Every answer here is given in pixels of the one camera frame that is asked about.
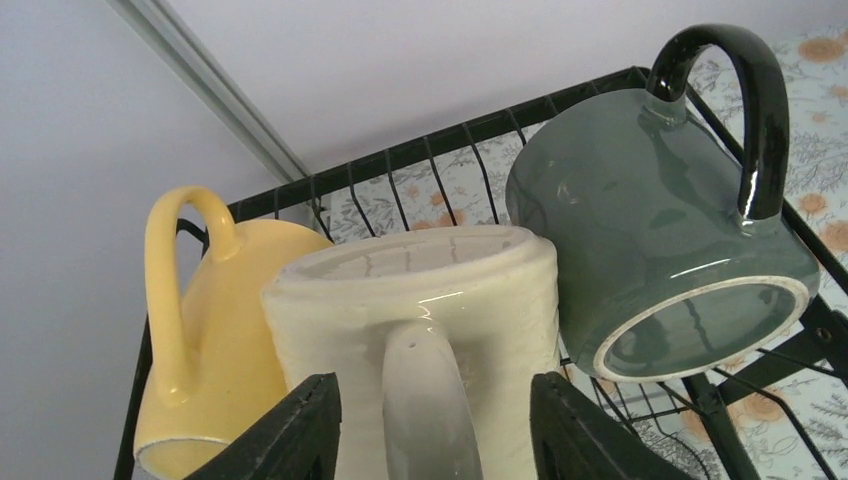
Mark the grey-green mug black handle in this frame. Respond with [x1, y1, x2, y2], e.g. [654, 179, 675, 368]
[505, 24, 820, 382]

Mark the cream white ribbed mug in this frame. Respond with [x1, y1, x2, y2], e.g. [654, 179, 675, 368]
[261, 225, 560, 479]

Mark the yellow mug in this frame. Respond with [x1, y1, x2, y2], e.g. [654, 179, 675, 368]
[133, 186, 330, 479]

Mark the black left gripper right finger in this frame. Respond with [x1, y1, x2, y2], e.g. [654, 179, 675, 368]
[529, 372, 689, 480]

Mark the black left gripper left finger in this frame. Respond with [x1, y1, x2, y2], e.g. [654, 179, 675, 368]
[188, 372, 342, 480]

